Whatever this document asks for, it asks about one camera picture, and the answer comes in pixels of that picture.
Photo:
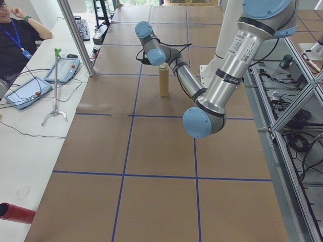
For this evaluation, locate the person left hand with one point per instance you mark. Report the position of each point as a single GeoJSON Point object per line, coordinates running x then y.
{"type": "Point", "coordinates": [17, 12]}

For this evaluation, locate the teal device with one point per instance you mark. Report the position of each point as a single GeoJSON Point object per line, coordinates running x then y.
{"type": "Point", "coordinates": [286, 61]}

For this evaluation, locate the white column with square plate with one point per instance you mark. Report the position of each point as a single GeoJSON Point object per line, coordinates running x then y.
{"type": "Point", "coordinates": [217, 75]}

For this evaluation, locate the aluminium frame post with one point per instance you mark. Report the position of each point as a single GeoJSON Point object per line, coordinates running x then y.
{"type": "Point", "coordinates": [76, 32]}

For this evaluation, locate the person left forearm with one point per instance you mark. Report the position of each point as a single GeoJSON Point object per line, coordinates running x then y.
{"type": "Point", "coordinates": [41, 29]}

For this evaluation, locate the black box white label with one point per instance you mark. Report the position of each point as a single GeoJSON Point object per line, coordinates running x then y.
{"type": "Point", "coordinates": [97, 39]}

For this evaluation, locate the V-shaped metal bar frame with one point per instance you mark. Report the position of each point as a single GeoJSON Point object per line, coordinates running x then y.
{"type": "Point", "coordinates": [294, 106]}

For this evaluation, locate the white desk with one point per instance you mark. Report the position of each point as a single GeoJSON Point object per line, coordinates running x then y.
{"type": "Point", "coordinates": [25, 156]}

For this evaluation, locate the white power adapter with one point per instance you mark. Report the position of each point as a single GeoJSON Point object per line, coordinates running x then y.
{"type": "Point", "coordinates": [275, 95]}

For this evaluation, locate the small black device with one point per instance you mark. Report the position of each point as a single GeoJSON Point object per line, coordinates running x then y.
{"type": "Point", "coordinates": [77, 17]}

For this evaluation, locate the black computer mouse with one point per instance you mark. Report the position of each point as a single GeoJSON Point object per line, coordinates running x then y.
{"type": "Point", "coordinates": [72, 56]}

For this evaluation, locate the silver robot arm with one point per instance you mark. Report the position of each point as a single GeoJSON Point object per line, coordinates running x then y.
{"type": "Point", "coordinates": [319, 46]}
{"type": "Point", "coordinates": [227, 75]}

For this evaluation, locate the red cylinder tube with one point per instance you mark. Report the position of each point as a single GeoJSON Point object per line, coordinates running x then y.
{"type": "Point", "coordinates": [17, 213]}

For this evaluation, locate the white feather shuttlecock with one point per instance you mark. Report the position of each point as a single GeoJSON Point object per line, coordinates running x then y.
{"type": "Point", "coordinates": [163, 66]}

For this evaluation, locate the blue-grey teach pendant tablet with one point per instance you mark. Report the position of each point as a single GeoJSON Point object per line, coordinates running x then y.
{"type": "Point", "coordinates": [27, 93]}
{"type": "Point", "coordinates": [63, 69]}

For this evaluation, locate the person in black shirt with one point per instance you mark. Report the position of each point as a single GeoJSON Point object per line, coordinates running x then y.
{"type": "Point", "coordinates": [12, 50]}

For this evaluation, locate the wristwatch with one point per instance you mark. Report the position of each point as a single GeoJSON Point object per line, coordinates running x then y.
{"type": "Point", "coordinates": [27, 18]}

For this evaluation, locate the white square base plate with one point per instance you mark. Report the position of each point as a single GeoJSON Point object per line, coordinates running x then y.
{"type": "Point", "coordinates": [305, 48]}

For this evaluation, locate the brown cardboard tube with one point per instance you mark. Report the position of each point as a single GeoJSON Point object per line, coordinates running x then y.
{"type": "Point", "coordinates": [164, 83]}

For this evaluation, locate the black keyboard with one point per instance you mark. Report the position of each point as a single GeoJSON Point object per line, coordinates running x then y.
{"type": "Point", "coordinates": [82, 30]}

